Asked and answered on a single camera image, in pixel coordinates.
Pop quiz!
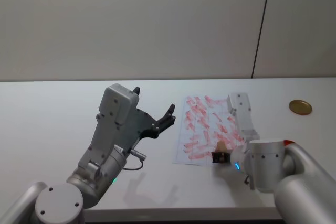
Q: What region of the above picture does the white paper with red scribbles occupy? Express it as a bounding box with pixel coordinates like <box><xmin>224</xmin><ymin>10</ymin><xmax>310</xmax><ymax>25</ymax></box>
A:
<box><xmin>172</xmin><ymin>94</ymin><xmax>248</xmax><ymax>167</ymax></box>

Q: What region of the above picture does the round gold metal lid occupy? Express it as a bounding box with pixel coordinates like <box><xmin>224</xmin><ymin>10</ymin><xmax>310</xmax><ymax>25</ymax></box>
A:
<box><xmin>289</xmin><ymin>100</ymin><xmax>313</xmax><ymax>116</ymax></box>

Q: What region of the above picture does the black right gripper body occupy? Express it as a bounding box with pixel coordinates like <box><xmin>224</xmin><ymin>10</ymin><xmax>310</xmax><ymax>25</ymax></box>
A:
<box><xmin>211</xmin><ymin>151</ymin><xmax>228</xmax><ymax>165</ymax></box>

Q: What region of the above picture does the small beige eraser block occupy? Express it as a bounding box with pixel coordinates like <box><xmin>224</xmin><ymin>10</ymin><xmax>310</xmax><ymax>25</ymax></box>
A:
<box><xmin>216</xmin><ymin>142</ymin><xmax>232</xmax><ymax>154</ymax></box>

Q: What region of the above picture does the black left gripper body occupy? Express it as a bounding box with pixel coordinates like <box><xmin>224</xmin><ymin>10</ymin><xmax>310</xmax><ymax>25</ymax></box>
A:
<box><xmin>122</xmin><ymin>105</ymin><xmax>161</xmax><ymax>154</ymax></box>

